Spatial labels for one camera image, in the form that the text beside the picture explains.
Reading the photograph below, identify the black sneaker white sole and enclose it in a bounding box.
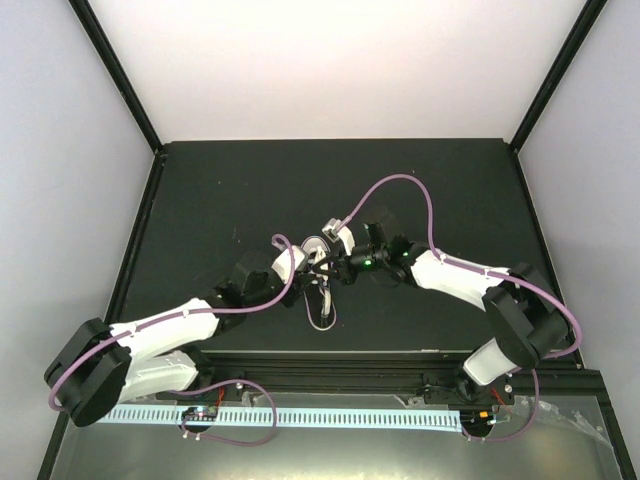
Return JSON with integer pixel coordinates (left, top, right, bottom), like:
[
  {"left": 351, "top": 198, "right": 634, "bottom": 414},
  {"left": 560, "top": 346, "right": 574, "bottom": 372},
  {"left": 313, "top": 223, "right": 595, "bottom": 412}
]
[{"left": 301, "top": 236, "right": 337, "bottom": 332}]

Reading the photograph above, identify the white shoelace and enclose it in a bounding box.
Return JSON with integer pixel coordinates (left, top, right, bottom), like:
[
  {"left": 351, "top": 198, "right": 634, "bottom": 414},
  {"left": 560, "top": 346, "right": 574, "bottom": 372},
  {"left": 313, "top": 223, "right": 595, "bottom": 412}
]
[{"left": 305, "top": 262, "right": 335, "bottom": 331}]

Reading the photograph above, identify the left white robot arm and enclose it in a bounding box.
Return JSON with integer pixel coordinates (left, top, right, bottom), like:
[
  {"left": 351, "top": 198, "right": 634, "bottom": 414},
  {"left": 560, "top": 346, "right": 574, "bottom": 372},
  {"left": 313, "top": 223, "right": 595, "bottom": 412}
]
[{"left": 44, "top": 246, "right": 313, "bottom": 427}]

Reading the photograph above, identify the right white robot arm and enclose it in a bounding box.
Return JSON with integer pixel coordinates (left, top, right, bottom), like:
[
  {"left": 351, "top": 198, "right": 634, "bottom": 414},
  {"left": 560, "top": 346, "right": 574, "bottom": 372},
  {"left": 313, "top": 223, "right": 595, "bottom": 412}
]
[{"left": 317, "top": 209, "right": 569, "bottom": 404}]

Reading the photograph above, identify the left small circuit board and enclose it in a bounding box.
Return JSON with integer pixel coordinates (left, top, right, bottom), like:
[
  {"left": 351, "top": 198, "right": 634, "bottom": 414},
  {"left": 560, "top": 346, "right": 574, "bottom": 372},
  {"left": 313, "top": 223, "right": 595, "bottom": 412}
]
[{"left": 181, "top": 406, "right": 218, "bottom": 421}]

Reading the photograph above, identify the small circuit board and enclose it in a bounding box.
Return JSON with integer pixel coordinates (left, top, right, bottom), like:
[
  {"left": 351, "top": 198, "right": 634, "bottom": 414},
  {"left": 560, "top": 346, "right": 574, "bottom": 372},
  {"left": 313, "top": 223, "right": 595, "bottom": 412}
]
[
  {"left": 181, "top": 406, "right": 218, "bottom": 421},
  {"left": 460, "top": 410, "right": 511, "bottom": 427}
]

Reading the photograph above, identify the right small circuit board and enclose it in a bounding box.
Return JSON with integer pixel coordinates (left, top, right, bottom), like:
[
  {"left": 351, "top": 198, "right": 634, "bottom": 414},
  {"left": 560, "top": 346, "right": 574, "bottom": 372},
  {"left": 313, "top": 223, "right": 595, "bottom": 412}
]
[{"left": 460, "top": 410, "right": 511, "bottom": 427}]

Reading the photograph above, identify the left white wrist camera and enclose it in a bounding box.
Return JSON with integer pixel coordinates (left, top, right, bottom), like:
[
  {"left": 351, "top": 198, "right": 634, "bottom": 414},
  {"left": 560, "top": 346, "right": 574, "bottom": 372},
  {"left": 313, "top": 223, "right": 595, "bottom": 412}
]
[{"left": 271, "top": 246, "right": 308, "bottom": 283}]

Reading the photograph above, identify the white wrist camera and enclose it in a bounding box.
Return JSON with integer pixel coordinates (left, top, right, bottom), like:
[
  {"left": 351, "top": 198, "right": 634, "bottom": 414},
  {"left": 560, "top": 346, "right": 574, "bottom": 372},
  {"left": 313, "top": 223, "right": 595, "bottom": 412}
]
[
  {"left": 322, "top": 218, "right": 356, "bottom": 256},
  {"left": 271, "top": 246, "right": 308, "bottom": 283}
]

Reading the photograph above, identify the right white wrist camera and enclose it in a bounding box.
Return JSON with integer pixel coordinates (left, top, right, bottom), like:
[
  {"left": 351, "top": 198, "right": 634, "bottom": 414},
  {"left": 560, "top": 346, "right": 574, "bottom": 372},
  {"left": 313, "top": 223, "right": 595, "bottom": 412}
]
[{"left": 322, "top": 218, "right": 356, "bottom": 256}]

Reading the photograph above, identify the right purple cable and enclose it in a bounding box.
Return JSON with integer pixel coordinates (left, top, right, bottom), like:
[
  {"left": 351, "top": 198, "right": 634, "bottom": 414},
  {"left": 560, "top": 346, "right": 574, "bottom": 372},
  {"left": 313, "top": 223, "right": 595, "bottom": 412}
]
[{"left": 344, "top": 173, "right": 584, "bottom": 444}]

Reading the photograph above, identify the white slotted cable duct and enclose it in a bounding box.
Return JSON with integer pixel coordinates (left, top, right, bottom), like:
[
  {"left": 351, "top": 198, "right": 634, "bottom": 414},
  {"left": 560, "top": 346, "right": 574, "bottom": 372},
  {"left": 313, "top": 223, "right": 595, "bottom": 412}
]
[{"left": 99, "top": 404, "right": 462, "bottom": 433}]

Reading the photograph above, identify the black aluminium mounting rail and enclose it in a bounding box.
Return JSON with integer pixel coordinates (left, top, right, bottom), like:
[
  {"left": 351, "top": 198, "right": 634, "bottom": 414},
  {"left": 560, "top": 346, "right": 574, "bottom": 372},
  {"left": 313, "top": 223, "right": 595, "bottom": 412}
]
[{"left": 187, "top": 347, "right": 605, "bottom": 405}]

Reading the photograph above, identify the right black frame post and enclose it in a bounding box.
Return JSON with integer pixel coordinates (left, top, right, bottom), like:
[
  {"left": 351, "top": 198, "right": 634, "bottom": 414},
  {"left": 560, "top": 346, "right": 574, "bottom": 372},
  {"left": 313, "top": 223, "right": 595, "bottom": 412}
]
[{"left": 509, "top": 0, "right": 608, "bottom": 154}]

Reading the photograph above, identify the black frame post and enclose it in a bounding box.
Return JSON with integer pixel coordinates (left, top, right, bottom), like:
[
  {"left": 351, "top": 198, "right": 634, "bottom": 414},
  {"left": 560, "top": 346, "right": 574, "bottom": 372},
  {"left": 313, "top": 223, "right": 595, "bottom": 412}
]
[
  {"left": 68, "top": 0, "right": 163, "bottom": 155},
  {"left": 509, "top": 0, "right": 608, "bottom": 154}
]

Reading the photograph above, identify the left black frame post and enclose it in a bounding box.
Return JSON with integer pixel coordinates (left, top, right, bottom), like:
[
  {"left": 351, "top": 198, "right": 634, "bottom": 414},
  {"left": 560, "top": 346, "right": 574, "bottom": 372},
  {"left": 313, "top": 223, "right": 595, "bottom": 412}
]
[{"left": 68, "top": 0, "right": 163, "bottom": 155}]

